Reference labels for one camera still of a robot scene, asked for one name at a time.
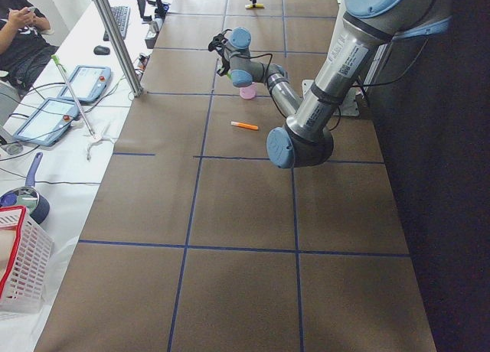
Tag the yellow highlighter pen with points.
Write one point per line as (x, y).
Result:
(254, 8)

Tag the orange highlighter pen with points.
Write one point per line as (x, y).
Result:
(244, 125)

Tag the pink mesh pen holder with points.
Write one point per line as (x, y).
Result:
(248, 92)

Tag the small steel cup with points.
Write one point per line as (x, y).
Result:
(155, 25)

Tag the black keyboard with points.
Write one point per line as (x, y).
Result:
(121, 14)

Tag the black computer mouse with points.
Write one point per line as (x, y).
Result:
(100, 50)

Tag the far teach pendant tablet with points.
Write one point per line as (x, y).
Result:
(88, 82)

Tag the teach pendant tablet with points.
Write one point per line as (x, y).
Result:
(88, 82)
(48, 123)

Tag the long metal grabber stick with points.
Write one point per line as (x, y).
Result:
(72, 95)

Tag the near teach pendant tablet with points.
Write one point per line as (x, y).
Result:
(48, 123)

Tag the seated person black shirt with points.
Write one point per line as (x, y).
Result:
(24, 51)

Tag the blue saucepan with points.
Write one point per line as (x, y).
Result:
(27, 196)

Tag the white plastic basket red rim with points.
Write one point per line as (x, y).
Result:
(25, 252)

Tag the aluminium frame post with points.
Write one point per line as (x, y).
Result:
(119, 46)

